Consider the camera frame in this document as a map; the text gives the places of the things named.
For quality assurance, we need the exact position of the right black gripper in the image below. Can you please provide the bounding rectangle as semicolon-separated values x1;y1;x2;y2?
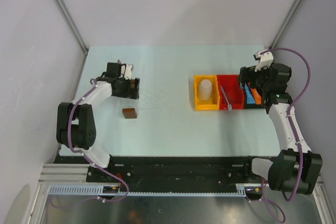
236;63;272;92

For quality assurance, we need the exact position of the clear plastic tray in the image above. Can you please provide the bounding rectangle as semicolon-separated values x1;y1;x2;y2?
112;89;168;110

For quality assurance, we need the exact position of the brown wooden block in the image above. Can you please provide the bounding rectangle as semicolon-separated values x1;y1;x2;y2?
122;108;138;119

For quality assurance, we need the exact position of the white paper cup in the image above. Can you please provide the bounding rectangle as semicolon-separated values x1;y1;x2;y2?
198;79;212;101

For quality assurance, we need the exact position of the brown block with hole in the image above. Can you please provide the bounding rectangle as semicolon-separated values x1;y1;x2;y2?
130;79;135;89

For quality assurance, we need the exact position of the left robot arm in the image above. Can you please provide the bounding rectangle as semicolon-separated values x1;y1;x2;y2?
56;61;140;182

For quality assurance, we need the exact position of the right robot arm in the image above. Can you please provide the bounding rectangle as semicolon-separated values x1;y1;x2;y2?
237;63;323;195

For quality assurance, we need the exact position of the blue toothpaste tube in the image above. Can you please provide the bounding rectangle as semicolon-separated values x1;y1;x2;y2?
244;84;256;104

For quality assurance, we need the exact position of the grey toothbrush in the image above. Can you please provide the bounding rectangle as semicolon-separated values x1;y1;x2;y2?
220;86;233;111

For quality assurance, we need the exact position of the black plastic bin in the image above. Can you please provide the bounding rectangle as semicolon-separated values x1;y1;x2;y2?
237;77;264;109

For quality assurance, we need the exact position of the red plastic bin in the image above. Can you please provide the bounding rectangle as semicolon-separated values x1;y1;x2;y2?
217;74;245;110

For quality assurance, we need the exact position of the yellow plastic bin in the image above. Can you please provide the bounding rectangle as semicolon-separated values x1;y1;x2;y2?
193;75;220;111

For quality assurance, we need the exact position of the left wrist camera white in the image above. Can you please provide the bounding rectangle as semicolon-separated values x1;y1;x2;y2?
120;63;133;80

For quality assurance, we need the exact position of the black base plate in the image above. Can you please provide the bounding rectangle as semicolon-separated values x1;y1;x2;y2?
54;155;281;189

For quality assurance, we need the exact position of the grey cable duct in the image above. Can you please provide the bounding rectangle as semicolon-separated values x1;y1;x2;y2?
47;184;249;197

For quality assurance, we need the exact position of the right aluminium frame post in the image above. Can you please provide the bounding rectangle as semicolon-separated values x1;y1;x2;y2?
268;0;304;49

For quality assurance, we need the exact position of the aluminium frame post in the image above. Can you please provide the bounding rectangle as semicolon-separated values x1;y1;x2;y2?
268;0;304;49
38;0;89;54

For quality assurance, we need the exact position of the left aluminium frame post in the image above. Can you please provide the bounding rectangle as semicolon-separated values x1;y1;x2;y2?
38;0;89;54

